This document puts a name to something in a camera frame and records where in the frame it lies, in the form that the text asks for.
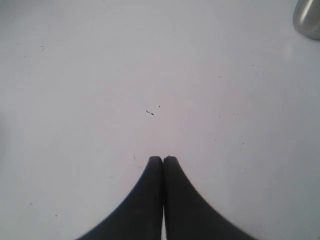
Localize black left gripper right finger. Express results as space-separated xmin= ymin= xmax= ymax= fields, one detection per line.
xmin=163 ymin=156 xmax=254 ymax=240

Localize stainless steel cup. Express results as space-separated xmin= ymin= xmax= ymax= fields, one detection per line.
xmin=292 ymin=0 xmax=320 ymax=40

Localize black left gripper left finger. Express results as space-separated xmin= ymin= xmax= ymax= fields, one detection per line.
xmin=79 ymin=156 xmax=164 ymax=240

